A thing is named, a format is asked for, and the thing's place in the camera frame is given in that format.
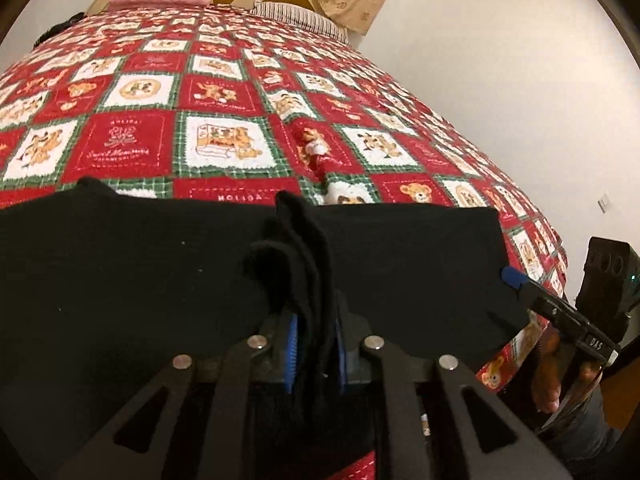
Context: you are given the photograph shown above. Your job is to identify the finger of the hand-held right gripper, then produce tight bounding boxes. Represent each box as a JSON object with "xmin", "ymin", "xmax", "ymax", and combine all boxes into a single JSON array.
[{"xmin": 501, "ymin": 266, "xmax": 622, "ymax": 363}]

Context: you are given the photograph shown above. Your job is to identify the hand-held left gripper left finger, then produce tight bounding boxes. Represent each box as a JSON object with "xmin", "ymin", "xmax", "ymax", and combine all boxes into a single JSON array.
[{"xmin": 57, "ymin": 310, "xmax": 301, "ymax": 480}]

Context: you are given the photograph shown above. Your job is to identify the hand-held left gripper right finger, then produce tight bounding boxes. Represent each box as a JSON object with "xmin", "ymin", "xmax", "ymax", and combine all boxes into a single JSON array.
[{"xmin": 335, "ymin": 305, "xmax": 573, "ymax": 480}]

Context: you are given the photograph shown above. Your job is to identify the black pants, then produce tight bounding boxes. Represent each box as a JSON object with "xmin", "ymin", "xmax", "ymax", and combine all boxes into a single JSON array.
[{"xmin": 0, "ymin": 177, "xmax": 533, "ymax": 480}]

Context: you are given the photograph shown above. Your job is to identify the person's right hand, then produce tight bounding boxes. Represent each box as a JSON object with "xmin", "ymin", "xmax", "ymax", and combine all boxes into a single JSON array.
[{"xmin": 531, "ymin": 327, "xmax": 603, "ymax": 413}]

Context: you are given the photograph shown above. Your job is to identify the person's blue jeans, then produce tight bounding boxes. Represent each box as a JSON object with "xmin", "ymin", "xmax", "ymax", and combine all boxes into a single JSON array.
[{"xmin": 537, "ymin": 375, "xmax": 640, "ymax": 480}]

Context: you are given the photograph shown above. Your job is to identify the red bear-print bedspread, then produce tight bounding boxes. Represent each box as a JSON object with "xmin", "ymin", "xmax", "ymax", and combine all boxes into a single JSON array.
[{"xmin": 0, "ymin": 2, "xmax": 569, "ymax": 480}]

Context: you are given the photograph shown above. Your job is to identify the striped pillow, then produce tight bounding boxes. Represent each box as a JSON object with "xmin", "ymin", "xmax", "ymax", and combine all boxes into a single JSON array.
[{"xmin": 248, "ymin": 1, "xmax": 350, "ymax": 45}]

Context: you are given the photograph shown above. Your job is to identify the dark bundle of cloth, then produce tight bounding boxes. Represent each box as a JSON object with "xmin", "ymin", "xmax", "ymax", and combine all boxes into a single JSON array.
[{"xmin": 32, "ymin": 11, "xmax": 86, "ymax": 50}]

